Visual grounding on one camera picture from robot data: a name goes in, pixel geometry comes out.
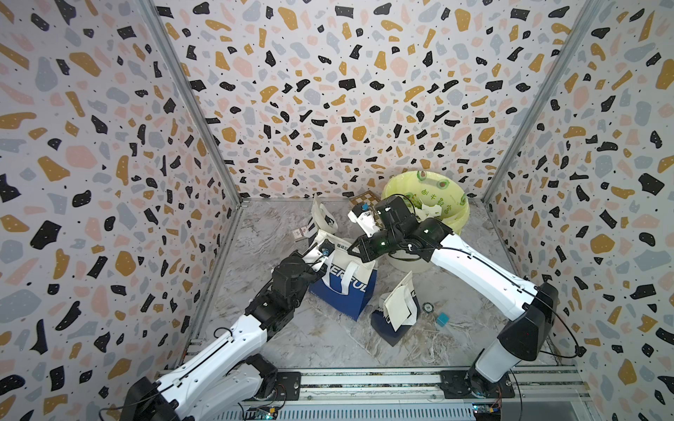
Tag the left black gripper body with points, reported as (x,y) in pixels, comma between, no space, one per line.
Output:
(309,276)

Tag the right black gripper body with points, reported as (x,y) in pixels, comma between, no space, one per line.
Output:
(382,243)

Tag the navy white tote bag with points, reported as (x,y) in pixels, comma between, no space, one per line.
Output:
(348,284)

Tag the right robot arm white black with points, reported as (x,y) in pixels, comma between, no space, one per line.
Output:
(391,226)

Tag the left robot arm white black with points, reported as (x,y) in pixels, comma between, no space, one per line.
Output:
(231,369)

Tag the white plastic trash bin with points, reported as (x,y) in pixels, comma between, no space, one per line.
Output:
(405,262)

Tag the far navy tote bag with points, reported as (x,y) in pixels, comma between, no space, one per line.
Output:
(318,235)

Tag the wooden checkerboard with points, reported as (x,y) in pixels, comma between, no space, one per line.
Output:
(369,197)

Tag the white receipt on near bag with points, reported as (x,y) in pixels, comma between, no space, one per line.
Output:
(400,308)

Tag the near navy tote bag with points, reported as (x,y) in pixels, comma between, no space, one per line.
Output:
(380,323)

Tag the yellow-green bin liner bag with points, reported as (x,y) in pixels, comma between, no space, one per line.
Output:
(431,195)

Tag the small teal cube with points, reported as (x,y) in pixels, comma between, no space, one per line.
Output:
(442,319)

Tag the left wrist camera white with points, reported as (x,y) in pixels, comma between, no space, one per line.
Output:
(319,253)

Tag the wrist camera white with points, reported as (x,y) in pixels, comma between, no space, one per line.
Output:
(363,215)
(319,253)

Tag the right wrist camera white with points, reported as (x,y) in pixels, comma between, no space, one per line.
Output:
(363,215)

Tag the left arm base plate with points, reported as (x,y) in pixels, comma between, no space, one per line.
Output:
(282,387)

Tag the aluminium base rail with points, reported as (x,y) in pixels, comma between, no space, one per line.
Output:
(525,393)

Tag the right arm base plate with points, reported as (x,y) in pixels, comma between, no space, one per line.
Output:
(467,383)

